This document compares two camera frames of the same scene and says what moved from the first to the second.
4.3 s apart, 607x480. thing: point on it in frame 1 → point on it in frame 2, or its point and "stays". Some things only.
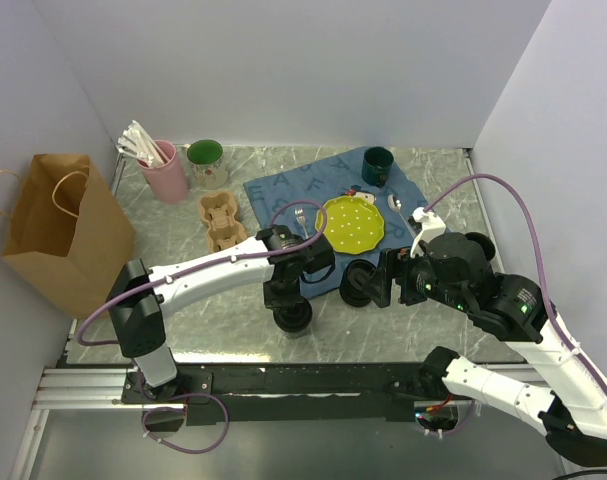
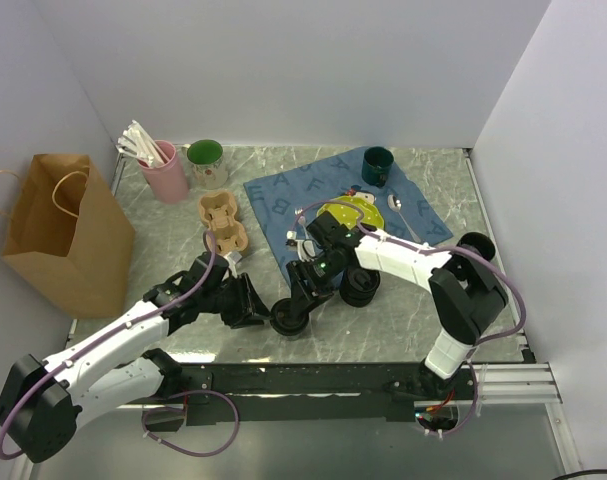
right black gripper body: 416,279 → 318,273
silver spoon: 395,204 stays
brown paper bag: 65,233 stays
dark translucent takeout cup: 293,319 stays
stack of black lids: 353,288 stays
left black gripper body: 278,294 → 223,299
